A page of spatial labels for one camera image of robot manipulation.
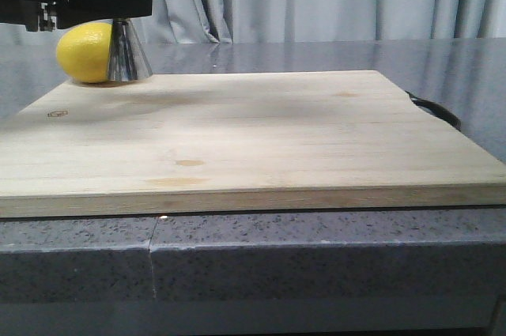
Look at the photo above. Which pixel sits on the steel hourglass jigger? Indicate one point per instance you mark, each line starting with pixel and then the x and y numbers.
pixel 127 60

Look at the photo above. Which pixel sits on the black cutting board handle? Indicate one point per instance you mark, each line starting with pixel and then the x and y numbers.
pixel 436 110

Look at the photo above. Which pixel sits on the yellow lemon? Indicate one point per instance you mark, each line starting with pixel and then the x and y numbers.
pixel 83 52

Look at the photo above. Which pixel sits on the wooden cutting board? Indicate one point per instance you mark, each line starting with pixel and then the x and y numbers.
pixel 213 142

